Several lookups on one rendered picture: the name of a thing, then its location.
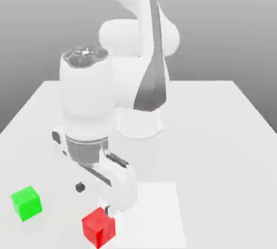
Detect small green cube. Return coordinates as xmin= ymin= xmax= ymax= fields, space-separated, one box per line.
xmin=10 ymin=185 xmax=43 ymax=223

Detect small red cube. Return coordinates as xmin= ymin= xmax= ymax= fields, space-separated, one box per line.
xmin=81 ymin=206 xmax=117 ymax=249

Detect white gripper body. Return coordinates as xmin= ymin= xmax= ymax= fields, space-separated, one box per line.
xmin=70 ymin=151 xmax=139 ymax=213

